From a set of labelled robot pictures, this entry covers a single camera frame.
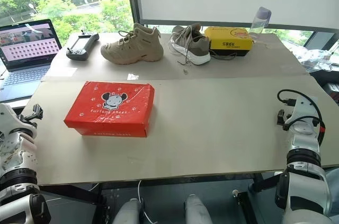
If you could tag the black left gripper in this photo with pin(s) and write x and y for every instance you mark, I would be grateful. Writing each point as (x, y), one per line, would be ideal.
(25, 121)

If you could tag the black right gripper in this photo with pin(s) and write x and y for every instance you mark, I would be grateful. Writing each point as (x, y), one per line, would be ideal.
(285, 123)

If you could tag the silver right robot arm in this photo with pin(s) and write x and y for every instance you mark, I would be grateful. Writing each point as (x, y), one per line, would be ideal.
(304, 181)

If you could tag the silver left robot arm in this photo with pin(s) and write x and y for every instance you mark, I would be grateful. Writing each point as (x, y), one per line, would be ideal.
(16, 171)

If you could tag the red shoe box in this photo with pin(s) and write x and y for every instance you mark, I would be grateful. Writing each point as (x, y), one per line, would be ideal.
(111, 107)

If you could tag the open laptop computer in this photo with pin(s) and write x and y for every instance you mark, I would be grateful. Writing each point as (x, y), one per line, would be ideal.
(23, 52)

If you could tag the clear plastic bag clutter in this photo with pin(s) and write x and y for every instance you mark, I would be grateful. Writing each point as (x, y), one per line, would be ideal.
(319, 58)

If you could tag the black handheld remote controller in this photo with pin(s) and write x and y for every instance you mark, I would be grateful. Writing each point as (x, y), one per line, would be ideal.
(80, 46)

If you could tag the yellow and black box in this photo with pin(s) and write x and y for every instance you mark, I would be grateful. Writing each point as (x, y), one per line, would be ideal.
(229, 41)

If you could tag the clear purple-capped water bottle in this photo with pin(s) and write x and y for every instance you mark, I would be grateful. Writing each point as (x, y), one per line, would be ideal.
(259, 22)

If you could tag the small shiny sticker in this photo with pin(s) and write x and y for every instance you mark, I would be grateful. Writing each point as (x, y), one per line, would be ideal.
(133, 76)

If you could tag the olive white-soled sneaker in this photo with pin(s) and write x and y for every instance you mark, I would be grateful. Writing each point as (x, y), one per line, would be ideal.
(190, 45)

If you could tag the beige high-top boot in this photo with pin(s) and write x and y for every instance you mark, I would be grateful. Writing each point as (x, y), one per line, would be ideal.
(137, 46)

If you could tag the grey right robot leg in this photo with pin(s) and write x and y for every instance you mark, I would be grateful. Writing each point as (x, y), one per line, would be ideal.
(197, 209)

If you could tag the grey robot leg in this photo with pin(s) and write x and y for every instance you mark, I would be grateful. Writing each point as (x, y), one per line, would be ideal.
(197, 209)
(129, 212)

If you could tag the grey left robot leg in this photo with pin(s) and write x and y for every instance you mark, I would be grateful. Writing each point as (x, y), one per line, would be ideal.
(129, 212)

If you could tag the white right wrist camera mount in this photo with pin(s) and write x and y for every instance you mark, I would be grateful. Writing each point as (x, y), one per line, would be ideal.
(302, 110)

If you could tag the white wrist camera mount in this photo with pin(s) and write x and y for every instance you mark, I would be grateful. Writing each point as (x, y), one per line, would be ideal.
(302, 110)
(10, 118)

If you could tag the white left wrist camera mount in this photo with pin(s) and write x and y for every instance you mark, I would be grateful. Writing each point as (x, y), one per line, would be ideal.
(10, 118)

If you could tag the black table frame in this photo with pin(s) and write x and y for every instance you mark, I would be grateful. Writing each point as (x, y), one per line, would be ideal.
(79, 195)

